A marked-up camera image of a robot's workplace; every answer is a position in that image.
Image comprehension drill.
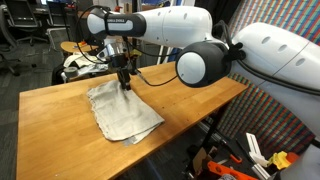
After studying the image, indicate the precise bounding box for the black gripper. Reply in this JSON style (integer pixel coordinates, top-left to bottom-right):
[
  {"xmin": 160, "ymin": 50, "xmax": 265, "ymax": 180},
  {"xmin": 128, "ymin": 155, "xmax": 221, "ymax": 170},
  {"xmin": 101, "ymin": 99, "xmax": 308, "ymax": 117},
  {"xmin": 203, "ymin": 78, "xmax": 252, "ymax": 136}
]
[{"xmin": 111, "ymin": 54, "xmax": 131, "ymax": 90}]

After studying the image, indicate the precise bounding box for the white towel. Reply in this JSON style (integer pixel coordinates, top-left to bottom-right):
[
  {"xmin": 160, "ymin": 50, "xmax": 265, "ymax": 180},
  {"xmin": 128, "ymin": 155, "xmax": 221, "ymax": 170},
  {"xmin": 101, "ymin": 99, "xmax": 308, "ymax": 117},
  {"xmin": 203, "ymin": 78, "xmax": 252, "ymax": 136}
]
[{"xmin": 87, "ymin": 80, "xmax": 164, "ymax": 144}]

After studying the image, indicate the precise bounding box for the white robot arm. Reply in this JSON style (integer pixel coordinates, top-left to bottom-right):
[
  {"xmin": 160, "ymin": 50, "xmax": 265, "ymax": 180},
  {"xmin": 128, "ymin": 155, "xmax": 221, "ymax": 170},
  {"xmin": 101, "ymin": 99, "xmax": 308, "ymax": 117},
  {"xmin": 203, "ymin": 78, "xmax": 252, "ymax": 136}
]
[{"xmin": 87, "ymin": 6, "xmax": 320, "ymax": 180}]

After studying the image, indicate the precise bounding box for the crumpled white cloth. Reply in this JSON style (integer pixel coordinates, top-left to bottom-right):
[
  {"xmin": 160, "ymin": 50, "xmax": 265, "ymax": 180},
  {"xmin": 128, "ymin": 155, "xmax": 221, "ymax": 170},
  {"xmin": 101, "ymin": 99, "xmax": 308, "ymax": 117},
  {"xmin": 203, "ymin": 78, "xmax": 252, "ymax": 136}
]
[{"xmin": 63, "ymin": 52, "xmax": 108, "ymax": 75}]

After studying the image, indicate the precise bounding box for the round wooden stool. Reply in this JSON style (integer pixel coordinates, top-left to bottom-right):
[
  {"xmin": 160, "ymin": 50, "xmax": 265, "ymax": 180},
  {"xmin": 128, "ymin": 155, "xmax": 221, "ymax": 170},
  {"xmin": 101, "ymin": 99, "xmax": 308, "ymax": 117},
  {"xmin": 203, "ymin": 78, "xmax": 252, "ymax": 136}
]
[{"xmin": 60, "ymin": 41, "xmax": 97, "ymax": 53}]

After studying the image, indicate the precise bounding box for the cardboard box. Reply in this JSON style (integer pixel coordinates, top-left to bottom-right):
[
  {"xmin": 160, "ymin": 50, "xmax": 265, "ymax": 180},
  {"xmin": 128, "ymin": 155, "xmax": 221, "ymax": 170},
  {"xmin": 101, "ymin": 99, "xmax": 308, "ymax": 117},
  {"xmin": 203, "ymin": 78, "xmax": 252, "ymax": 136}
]
[{"xmin": 192, "ymin": 146, "xmax": 217, "ymax": 172}]

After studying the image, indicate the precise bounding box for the black office chair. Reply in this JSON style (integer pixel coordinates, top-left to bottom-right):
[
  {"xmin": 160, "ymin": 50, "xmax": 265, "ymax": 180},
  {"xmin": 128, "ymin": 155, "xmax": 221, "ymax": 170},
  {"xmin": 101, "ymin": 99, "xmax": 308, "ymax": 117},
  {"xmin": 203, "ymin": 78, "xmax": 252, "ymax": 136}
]
[{"xmin": 4, "ymin": 0, "xmax": 48, "ymax": 46}]

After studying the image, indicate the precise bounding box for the yellow green toy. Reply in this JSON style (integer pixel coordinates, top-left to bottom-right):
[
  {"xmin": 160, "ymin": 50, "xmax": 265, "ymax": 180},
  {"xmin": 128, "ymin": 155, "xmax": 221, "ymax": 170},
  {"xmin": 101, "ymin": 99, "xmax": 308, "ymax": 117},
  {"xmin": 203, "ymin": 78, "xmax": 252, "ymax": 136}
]
[{"xmin": 268, "ymin": 151, "xmax": 290, "ymax": 170}]

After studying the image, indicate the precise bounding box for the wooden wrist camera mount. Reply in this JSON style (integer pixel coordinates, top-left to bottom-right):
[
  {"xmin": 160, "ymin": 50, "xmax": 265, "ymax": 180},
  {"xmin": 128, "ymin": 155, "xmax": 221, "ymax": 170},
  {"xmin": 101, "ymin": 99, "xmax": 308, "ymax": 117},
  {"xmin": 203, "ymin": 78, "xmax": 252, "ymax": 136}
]
[{"xmin": 129, "ymin": 49, "xmax": 142, "ymax": 57}]

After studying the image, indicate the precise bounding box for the grey duct tape roll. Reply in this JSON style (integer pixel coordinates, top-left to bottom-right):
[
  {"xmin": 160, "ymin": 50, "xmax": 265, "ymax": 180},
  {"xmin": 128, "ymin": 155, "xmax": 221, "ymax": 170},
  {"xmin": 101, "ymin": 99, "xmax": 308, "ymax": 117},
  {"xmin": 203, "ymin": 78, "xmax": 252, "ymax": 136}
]
[{"xmin": 64, "ymin": 67, "xmax": 78, "ymax": 79}]

